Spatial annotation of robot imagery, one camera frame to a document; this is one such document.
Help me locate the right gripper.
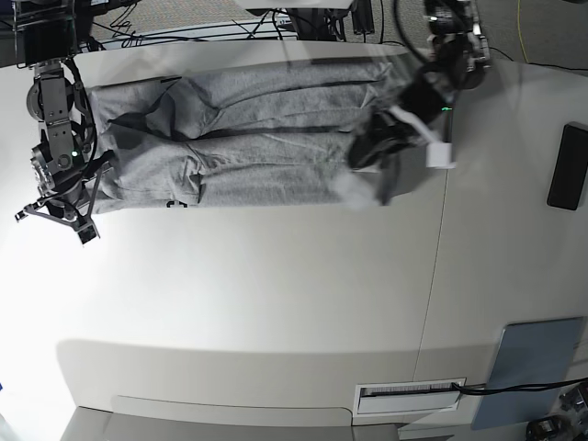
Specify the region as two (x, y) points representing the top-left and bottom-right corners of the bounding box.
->
(15, 151), (115, 230)

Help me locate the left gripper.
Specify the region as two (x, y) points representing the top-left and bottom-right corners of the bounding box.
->
(347, 73), (459, 170)

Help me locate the grey T-shirt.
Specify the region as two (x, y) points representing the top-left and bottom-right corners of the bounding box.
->
(89, 54), (424, 213)

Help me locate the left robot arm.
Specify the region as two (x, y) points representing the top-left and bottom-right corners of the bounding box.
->
(347, 1), (491, 170)

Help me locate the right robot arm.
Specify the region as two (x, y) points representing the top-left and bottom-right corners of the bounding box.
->
(13, 1), (114, 243)

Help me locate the black rectangular device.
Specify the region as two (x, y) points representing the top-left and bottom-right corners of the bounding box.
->
(547, 122), (587, 211)

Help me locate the blue-grey flat pad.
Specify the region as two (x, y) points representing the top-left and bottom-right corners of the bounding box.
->
(470, 317), (584, 431)

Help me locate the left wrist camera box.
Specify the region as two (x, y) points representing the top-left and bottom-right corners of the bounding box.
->
(426, 141), (457, 170)

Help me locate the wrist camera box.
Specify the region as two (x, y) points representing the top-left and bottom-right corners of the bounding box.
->
(76, 222), (100, 245)
(426, 141), (457, 170)

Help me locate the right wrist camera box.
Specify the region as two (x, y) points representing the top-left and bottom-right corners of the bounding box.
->
(76, 222), (100, 245)

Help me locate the yellow cable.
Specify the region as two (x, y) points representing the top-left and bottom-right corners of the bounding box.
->
(514, 0), (530, 63)

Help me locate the white cable grommet tray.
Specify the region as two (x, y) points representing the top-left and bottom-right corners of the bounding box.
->
(353, 378), (466, 417)

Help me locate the black cable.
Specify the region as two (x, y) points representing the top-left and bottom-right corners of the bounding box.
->
(452, 379), (588, 397)

